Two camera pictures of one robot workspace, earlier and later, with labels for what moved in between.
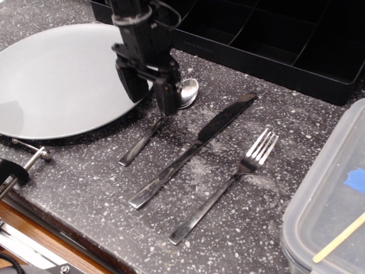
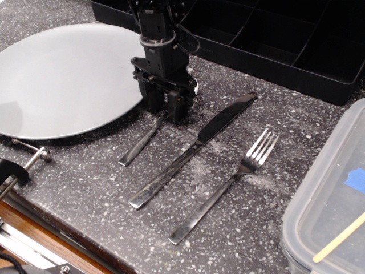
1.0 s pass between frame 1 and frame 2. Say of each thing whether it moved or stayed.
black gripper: moved
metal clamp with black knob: stayed
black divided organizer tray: stayed
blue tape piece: stayed
